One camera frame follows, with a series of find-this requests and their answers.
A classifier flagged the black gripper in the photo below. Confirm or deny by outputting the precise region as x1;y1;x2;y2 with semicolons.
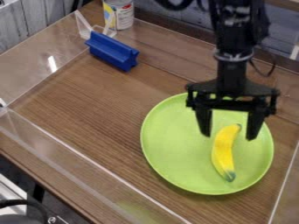
185;59;278;141

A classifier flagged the yellow toy banana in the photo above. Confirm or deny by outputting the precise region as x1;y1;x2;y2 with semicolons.
210;124;241;182

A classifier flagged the green round plate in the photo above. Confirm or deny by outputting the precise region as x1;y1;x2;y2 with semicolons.
139;94;274;195

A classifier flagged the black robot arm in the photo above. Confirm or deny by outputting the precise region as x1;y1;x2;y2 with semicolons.
185;0;278;140

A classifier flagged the blue plastic block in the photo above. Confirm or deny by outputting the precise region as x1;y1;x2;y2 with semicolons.
85;31;138;72

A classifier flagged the white labelled canister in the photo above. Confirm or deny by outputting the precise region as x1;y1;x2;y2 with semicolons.
101;0;134;31

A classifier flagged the clear acrylic bracket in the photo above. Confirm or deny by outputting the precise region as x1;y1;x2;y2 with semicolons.
74;10;117;40

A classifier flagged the clear acrylic enclosure wall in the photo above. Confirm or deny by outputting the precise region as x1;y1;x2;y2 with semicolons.
0;16;299;224

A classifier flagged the black cable lower left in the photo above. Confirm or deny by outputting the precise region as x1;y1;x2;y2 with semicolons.
0;199;50;224

